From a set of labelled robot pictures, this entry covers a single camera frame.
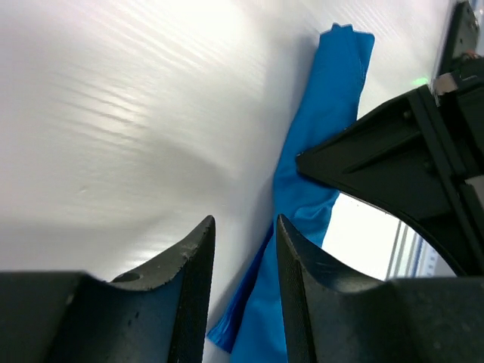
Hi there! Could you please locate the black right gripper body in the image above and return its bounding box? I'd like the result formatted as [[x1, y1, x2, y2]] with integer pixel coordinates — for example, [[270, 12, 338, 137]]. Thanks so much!
[[433, 1, 483, 189]]

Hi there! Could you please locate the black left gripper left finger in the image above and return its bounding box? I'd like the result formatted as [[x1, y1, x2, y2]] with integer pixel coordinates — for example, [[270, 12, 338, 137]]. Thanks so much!
[[1, 216, 216, 362]]

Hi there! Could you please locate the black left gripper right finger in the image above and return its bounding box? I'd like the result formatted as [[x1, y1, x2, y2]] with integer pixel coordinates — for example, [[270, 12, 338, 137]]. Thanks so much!
[[276, 216, 483, 362]]

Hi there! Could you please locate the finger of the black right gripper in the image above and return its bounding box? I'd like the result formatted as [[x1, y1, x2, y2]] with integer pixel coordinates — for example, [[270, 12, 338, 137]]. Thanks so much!
[[296, 86, 476, 276]]

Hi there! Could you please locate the blue cloth napkin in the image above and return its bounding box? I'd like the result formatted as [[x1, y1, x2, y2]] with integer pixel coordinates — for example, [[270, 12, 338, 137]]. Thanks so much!
[[206, 22, 376, 363]]

